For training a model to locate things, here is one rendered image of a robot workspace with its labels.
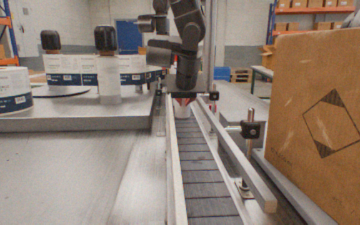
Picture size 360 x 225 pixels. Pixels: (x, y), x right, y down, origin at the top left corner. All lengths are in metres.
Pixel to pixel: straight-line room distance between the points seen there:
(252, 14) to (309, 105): 8.36
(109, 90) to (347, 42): 0.76
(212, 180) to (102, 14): 9.32
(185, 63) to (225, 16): 8.05
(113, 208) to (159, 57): 0.32
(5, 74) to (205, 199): 0.76
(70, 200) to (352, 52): 0.49
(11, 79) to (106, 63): 0.31
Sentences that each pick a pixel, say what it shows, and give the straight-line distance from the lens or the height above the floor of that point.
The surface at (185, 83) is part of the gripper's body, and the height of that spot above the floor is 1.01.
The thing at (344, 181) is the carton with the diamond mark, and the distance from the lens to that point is 0.39.
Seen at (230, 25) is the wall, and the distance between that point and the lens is 8.62.
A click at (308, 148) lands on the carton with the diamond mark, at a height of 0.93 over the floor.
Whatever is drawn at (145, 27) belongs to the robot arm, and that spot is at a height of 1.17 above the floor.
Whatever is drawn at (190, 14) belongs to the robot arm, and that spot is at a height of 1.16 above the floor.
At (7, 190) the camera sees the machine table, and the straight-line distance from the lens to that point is 0.57.
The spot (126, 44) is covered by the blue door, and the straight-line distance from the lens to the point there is 9.11.
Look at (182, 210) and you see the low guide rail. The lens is 0.28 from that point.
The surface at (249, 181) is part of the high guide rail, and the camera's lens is 0.26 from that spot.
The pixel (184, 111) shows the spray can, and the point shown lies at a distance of 0.69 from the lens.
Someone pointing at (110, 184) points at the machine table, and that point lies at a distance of 0.49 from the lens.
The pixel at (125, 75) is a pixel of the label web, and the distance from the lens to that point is 1.13.
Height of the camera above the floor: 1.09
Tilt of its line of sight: 16 degrees down
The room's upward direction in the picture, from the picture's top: straight up
